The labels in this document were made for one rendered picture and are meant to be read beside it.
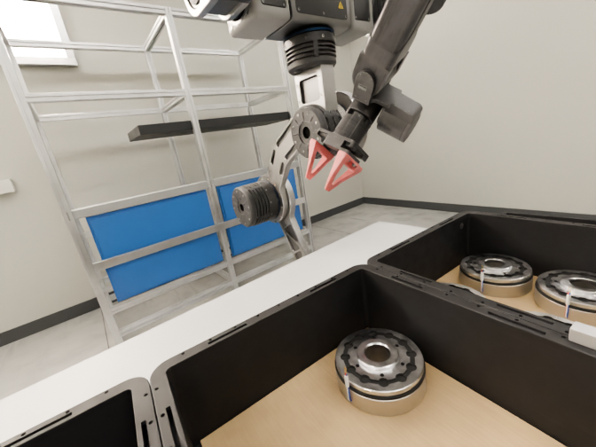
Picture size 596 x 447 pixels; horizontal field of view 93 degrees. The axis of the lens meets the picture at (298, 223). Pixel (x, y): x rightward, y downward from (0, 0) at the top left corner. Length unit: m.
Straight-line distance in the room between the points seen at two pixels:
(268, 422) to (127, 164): 2.67
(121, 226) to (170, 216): 0.29
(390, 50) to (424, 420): 0.47
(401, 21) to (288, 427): 0.52
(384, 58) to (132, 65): 2.68
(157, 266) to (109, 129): 1.31
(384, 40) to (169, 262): 1.89
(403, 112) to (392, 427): 0.46
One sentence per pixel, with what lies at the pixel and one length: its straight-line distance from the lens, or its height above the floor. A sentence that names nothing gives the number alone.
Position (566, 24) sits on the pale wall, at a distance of 3.48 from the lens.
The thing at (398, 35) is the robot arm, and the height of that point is 1.24.
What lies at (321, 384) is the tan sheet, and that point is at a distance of 0.40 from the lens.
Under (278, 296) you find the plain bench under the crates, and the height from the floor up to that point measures 0.70.
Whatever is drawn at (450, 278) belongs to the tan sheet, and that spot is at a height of 0.83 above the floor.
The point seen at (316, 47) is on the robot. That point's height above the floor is 1.32.
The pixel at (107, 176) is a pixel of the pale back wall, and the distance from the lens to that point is 2.87.
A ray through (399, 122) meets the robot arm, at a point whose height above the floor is 1.12.
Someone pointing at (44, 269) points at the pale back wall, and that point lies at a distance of 2.97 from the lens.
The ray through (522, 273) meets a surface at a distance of 0.58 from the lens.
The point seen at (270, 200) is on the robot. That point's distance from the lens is 1.18.
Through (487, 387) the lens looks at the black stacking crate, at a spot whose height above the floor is 0.84.
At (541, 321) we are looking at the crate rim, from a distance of 0.35.
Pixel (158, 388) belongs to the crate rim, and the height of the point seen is 0.93.
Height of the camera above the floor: 1.12
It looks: 17 degrees down
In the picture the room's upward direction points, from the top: 9 degrees counter-clockwise
